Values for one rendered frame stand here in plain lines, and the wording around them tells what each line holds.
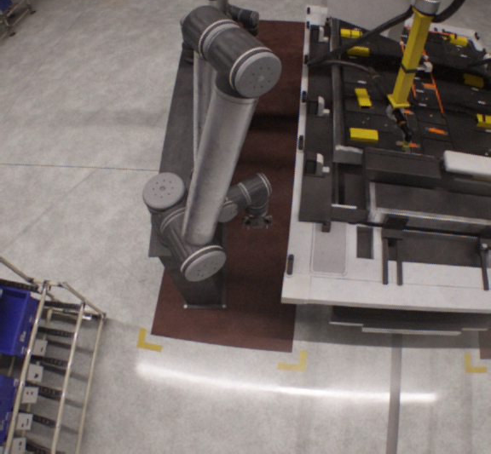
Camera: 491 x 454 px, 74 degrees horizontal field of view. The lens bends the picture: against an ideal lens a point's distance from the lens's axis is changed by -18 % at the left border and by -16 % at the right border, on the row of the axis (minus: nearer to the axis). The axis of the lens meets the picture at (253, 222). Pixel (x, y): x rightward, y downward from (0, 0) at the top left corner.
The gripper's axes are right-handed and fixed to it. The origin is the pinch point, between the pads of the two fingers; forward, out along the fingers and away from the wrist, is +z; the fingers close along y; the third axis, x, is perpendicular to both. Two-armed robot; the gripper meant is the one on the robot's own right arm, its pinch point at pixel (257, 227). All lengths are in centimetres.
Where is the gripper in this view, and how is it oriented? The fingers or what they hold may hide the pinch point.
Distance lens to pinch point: 193.8
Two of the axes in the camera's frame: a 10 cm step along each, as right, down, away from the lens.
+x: 0.2, 8.7, -5.0
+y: -10.0, 0.4, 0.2
